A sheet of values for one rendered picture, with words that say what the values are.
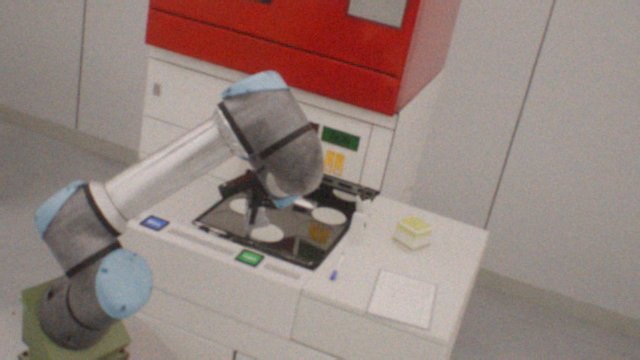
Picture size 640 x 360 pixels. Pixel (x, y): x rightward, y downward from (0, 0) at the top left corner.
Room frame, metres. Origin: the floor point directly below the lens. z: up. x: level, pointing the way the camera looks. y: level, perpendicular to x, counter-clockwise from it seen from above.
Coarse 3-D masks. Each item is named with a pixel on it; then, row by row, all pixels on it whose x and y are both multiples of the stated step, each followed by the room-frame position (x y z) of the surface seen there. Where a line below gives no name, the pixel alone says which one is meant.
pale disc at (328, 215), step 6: (318, 210) 2.03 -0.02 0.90; (324, 210) 2.04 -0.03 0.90; (330, 210) 2.05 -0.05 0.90; (336, 210) 2.05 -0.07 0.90; (318, 216) 1.99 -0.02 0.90; (324, 216) 2.00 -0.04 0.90; (330, 216) 2.01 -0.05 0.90; (336, 216) 2.02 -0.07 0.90; (342, 216) 2.02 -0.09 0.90; (330, 222) 1.97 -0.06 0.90; (336, 222) 1.98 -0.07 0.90; (342, 222) 1.98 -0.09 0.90
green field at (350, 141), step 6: (324, 132) 2.14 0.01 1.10; (330, 132) 2.13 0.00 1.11; (336, 132) 2.13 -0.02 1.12; (342, 132) 2.12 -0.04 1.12; (324, 138) 2.14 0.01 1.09; (330, 138) 2.13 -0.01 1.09; (336, 138) 2.13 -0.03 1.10; (342, 138) 2.12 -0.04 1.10; (348, 138) 2.12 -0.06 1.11; (354, 138) 2.11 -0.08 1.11; (342, 144) 2.12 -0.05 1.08; (348, 144) 2.11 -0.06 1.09; (354, 144) 2.11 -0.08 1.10
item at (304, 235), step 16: (240, 192) 2.04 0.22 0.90; (224, 208) 1.92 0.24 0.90; (288, 208) 2.00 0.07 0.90; (304, 208) 2.03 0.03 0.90; (336, 208) 2.07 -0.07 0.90; (224, 224) 1.83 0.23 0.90; (240, 224) 1.85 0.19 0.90; (272, 224) 1.88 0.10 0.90; (288, 224) 1.90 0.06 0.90; (304, 224) 1.92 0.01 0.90; (320, 224) 1.95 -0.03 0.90; (336, 224) 1.96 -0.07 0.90; (256, 240) 1.78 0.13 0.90; (288, 240) 1.81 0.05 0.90; (304, 240) 1.83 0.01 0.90; (320, 240) 1.85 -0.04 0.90; (304, 256) 1.74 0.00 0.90; (320, 256) 1.76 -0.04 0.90
